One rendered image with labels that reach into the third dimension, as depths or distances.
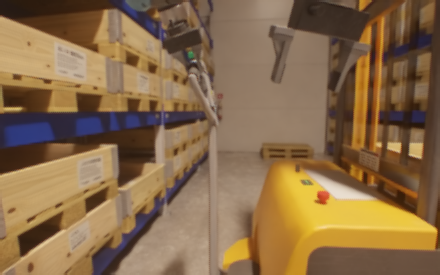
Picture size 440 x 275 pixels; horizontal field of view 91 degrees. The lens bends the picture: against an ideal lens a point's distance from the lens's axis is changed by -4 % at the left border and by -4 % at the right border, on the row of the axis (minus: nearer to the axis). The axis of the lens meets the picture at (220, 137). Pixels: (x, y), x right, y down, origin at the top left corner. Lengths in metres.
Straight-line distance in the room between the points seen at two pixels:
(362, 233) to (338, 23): 0.50
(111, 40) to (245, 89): 5.09
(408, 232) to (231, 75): 6.12
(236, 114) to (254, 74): 1.21
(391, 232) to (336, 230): 0.14
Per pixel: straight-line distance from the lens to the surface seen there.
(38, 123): 1.28
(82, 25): 1.94
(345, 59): 0.53
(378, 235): 0.73
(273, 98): 6.53
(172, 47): 0.87
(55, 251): 1.34
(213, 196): 1.02
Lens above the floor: 1.18
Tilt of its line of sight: 7 degrees down
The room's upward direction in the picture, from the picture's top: straight up
